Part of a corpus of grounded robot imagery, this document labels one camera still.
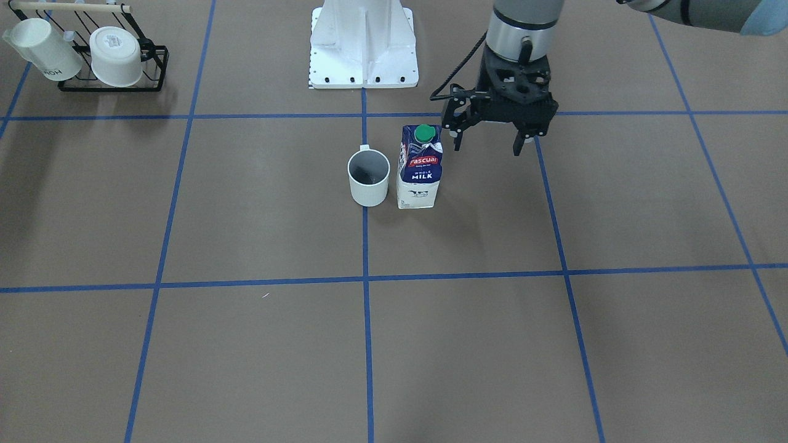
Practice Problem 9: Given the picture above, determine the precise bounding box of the white mug grey inside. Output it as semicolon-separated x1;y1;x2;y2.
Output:
347;144;391;207

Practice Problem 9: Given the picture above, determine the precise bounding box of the blue white milk carton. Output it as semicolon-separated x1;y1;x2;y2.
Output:
396;124;444;209

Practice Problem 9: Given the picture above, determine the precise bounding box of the black wire dish rack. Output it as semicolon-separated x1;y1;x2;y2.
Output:
2;1;169;92

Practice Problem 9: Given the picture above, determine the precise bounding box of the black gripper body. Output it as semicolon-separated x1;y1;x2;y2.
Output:
471;47;559;137

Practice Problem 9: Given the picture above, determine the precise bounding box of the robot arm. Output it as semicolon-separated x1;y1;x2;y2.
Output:
431;1;786;155

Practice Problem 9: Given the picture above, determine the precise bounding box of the white cup in rack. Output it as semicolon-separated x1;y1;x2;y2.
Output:
88;27;143;87

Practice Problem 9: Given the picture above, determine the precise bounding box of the white camera post with base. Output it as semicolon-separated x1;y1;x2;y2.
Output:
308;1;419;89

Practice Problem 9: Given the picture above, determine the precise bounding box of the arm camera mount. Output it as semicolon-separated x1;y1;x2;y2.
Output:
441;83;480;137

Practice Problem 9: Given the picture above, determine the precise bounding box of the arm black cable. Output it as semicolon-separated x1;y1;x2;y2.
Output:
429;31;488;102

